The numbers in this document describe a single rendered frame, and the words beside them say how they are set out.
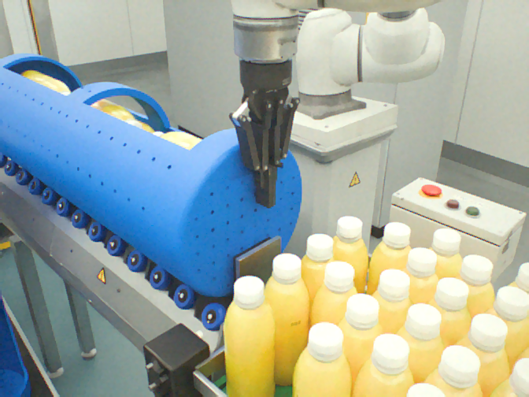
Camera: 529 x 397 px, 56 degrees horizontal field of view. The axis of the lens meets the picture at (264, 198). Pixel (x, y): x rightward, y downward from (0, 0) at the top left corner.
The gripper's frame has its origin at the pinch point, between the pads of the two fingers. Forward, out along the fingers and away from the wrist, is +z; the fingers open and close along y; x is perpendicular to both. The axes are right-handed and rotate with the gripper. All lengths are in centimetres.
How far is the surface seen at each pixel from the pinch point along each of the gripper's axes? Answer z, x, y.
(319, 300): 9.1, -17.5, -7.1
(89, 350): 112, 103, 4
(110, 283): 28.1, 30.2, -14.9
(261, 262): 13.7, -1.0, -2.0
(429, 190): 4.8, -15.5, 25.8
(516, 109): 67, 52, 282
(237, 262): 11.3, -0.5, -7.1
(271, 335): 11.6, -15.6, -14.8
